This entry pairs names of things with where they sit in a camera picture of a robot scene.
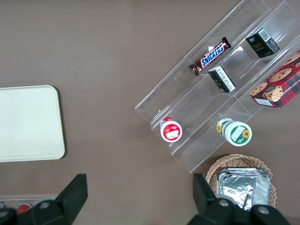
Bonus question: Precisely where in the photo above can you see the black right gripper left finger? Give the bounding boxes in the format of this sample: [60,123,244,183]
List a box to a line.
[31,173,89,225]

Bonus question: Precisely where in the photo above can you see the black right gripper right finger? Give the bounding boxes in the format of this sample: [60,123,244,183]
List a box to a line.
[187,172,237,225]

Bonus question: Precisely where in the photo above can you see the light wicker basket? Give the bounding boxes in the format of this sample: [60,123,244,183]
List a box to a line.
[205,154,278,209]

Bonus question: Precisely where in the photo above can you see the cream plastic tray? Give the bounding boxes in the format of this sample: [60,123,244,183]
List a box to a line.
[0,84,66,163]

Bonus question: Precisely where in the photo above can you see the stacked aluminium foil trays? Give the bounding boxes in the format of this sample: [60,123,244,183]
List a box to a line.
[216,167,272,212]

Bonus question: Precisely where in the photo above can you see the clear acrylic bottle rack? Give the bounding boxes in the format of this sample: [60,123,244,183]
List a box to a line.
[0,198,45,211]

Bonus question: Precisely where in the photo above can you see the red cola bottle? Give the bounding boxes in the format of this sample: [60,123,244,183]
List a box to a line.
[15,203,30,215]

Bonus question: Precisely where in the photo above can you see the green sunflower cup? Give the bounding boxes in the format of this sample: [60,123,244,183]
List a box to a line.
[216,117,253,147]

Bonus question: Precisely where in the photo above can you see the red-lidded white cup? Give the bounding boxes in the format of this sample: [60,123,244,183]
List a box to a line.
[160,116,183,143]

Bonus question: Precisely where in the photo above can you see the clear acrylic stepped shelf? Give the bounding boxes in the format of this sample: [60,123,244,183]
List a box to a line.
[134,0,300,174]

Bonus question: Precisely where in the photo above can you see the black box with barcode label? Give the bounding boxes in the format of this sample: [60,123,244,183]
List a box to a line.
[207,65,237,94]

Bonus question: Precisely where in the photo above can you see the red plaid cookie box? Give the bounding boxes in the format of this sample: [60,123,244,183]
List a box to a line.
[249,49,300,109]

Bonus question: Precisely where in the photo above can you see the Snickers chocolate bar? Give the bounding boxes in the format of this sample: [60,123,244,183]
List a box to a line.
[188,36,232,77]

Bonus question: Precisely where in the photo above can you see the black box with white lettering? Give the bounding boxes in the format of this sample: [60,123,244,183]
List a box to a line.
[245,27,281,59]

